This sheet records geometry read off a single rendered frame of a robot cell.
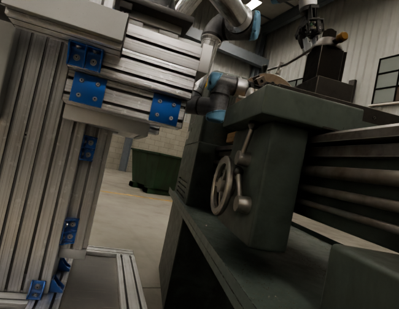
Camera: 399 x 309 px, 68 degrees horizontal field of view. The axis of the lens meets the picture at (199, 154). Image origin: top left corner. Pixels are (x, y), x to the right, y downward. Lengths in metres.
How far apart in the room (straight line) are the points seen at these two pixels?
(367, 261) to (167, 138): 11.58
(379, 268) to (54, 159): 0.94
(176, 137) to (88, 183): 10.93
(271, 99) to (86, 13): 0.48
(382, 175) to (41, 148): 0.94
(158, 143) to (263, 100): 11.21
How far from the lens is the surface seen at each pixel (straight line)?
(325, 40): 0.90
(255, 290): 0.60
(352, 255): 0.40
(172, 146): 11.94
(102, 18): 0.81
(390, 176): 0.48
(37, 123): 1.09
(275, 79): 1.47
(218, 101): 1.15
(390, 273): 0.36
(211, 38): 1.35
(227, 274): 0.60
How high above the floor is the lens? 0.74
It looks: 2 degrees up
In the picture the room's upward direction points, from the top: 12 degrees clockwise
